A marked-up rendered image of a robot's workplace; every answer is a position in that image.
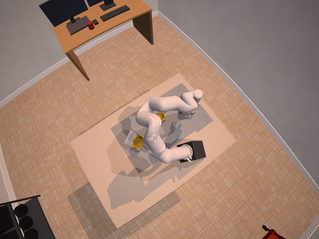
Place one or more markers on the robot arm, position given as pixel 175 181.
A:
pixel 152 142

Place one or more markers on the grey bench mat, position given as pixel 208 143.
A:
pixel 175 128

